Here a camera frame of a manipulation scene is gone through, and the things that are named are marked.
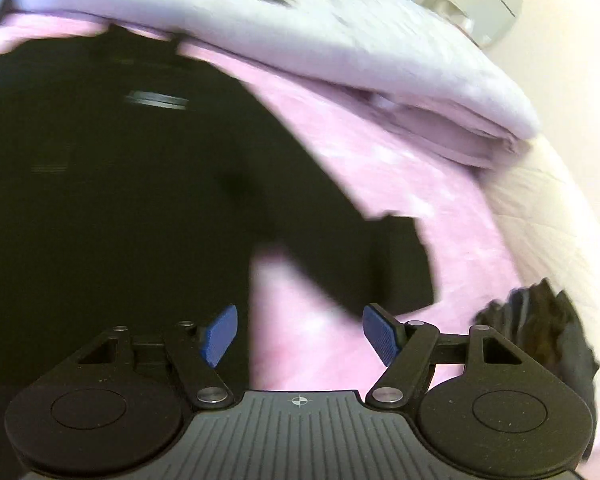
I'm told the crumpled black cloth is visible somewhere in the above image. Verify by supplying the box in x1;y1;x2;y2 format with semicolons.
474;278;600;461

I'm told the pink fleece blanket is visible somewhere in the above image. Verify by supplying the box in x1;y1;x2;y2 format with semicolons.
0;10;526;393

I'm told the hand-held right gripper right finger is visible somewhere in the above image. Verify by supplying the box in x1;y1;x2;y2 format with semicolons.
362;304;529;412

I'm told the black sweatshirt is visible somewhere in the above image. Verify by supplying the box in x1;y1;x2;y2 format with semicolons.
0;22;436;466

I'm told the folded lavender blanket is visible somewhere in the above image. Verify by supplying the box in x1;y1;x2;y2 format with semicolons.
0;0;542;170

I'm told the white quilted garment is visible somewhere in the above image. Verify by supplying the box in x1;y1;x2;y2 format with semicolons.
480;132;600;466

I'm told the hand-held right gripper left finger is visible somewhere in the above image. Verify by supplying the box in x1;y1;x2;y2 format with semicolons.
72;304;239;409

